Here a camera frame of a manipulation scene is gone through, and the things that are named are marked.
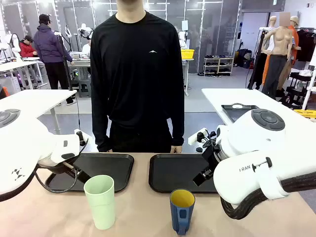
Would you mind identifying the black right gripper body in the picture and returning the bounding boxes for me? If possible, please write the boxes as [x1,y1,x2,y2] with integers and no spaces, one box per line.
[201,145,221,173]

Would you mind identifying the blue mug yellow inside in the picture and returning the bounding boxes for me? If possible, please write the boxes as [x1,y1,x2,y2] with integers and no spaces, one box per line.
[169,189,196,236]

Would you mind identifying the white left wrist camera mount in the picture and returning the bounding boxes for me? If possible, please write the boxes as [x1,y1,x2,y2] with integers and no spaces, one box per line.
[73,128,92,149]

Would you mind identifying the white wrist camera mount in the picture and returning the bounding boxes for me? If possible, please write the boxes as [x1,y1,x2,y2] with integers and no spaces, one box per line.
[73,128,92,149]
[188,127,218,149]

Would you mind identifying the black plastic tray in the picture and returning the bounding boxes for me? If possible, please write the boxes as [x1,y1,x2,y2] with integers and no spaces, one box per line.
[45,152,135,193]
[149,153,220,194]

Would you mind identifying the small black tray white disc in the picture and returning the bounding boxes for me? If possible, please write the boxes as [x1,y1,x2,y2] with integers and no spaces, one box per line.
[221,103,260,123]

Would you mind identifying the person left forearm black sleeve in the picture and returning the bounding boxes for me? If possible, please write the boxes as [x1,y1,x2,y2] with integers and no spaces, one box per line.
[169,106,185,148]

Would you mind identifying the mannequin in orange clothes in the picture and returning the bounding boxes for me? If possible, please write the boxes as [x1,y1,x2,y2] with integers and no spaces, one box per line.
[261,15,301,86]

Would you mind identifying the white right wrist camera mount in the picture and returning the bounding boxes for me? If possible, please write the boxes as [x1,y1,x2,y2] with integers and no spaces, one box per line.
[188,127,218,149]

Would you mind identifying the white side table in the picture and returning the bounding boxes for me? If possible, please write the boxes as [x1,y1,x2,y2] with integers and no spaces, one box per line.
[0,89,78,135]
[201,88,316,154]

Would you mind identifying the white background workbench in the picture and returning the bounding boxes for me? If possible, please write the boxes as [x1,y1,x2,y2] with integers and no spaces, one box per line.
[0,58,45,90]

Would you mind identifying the white strap black clasp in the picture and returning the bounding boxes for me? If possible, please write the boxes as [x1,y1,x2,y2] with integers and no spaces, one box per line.
[252,157,289,200]

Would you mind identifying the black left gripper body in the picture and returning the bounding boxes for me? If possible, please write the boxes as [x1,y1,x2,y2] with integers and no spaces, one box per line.
[37,154,82,175]

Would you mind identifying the person torso black shirt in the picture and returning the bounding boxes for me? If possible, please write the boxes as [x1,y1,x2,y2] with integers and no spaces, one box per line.
[90,0,185,153]

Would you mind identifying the person in purple jacket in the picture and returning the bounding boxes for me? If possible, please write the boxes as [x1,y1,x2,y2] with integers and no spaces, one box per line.
[33,14,76,106]

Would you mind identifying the grey step stool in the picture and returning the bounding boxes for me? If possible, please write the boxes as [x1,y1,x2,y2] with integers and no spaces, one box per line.
[78,79,92,98]

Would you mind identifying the white shoe rack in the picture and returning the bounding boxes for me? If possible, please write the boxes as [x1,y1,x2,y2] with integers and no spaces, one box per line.
[203,56,234,77]

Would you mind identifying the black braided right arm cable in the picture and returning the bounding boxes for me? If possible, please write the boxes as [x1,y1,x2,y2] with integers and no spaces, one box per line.
[220,172,316,220]

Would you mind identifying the light green plastic cup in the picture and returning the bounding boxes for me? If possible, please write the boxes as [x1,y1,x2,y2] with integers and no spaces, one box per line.
[83,174,116,230]

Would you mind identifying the person in red jacket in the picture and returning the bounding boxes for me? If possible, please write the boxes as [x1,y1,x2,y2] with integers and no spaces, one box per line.
[19,35,38,59]

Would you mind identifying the yellow black striped bar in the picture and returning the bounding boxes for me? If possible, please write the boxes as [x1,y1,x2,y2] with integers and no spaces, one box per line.
[293,109,316,119]

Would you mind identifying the yellow plastic basket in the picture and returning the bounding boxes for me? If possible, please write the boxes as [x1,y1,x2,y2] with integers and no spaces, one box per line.
[181,48,195,60]

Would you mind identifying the rack of black clothes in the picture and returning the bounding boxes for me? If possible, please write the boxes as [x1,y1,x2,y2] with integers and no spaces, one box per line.
[295,27,316,62]

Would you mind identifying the person right forearm black sleeve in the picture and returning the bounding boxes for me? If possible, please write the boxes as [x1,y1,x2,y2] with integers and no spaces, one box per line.
[91,106,112,153]

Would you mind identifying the bare tan mannequin grey trousers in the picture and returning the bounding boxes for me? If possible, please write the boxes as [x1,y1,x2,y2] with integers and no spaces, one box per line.
[261,12,295,100]

